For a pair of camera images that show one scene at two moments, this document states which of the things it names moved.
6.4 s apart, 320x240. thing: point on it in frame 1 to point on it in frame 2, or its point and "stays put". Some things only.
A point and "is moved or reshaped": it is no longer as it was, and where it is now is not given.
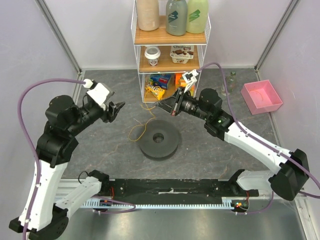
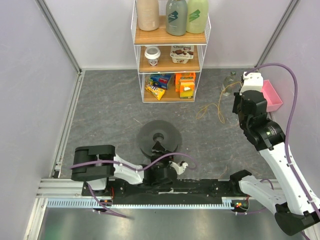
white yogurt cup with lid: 152,53 stays put
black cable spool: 159,140 stays put
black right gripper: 177,103 to 240,106
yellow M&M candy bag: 156,91 stays put
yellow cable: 148,108 is moved or reshaped
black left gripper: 110,115 to 160,151
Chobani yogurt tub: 181,54 stays put
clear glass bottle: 230,81 stays put
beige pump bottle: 148,14 stays put
